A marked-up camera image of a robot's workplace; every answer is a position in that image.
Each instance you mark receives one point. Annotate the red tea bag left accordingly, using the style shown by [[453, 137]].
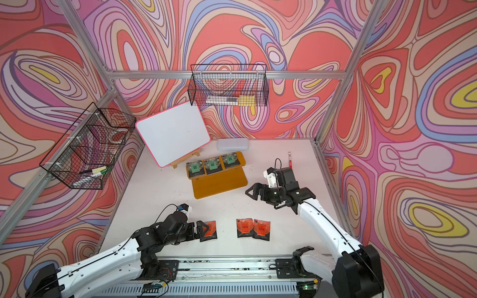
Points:
[[213, 231]]

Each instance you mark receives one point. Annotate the black wire basket left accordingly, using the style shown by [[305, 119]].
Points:
[[98, 137]]

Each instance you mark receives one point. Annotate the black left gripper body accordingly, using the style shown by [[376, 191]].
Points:
[[186, 233]]

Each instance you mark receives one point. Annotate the white plastic pencil case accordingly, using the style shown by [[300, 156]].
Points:
[[237, 144]]

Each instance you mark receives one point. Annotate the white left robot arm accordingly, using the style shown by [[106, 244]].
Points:
[[124, 262]]

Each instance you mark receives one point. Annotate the yellow wooden two-tier shelf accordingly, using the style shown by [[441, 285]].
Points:
[[223, 181]]

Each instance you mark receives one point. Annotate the wooden whiteboard easel stand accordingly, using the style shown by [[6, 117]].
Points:
[[195, 153]]

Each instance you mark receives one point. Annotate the yellow sticky notes block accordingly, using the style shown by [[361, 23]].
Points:
[[246, 100]]

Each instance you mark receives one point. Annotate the pink framed whiteboard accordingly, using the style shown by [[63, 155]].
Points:
[[173, 133]]

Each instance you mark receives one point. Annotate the red marker pen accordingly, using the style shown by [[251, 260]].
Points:
[[290, 161]]

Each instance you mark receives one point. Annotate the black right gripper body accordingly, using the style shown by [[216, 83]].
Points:
[[274, 195]]

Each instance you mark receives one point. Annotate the green marker in basket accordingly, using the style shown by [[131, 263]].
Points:
[[95, 171]]

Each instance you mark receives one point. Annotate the black wire basket back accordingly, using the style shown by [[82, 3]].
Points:
[[213, 84]]

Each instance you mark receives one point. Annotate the red tea bag middle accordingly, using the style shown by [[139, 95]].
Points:
[[245, 227]]

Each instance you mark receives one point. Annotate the black wire basket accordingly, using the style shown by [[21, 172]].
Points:
[[213, 84], [98, 137]]

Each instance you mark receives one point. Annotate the green tea bag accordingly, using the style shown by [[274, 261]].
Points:
[[230, 160], [213, 165], [195, 168]]

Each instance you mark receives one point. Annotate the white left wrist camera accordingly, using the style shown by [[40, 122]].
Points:
[[184, 208]]

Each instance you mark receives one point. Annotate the red tea bag right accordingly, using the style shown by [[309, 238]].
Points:
[[261, 230]]

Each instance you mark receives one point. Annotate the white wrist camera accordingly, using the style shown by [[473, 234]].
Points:
[[184, 208], [272, 178]]

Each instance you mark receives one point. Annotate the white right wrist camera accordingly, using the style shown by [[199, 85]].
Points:
[[272, 178]]

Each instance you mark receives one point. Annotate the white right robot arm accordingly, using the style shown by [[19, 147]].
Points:
[[353, 269]]

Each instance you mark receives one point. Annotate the red tea bag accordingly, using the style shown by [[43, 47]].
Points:
[[213, 231], [245, 227], [261, 230]]

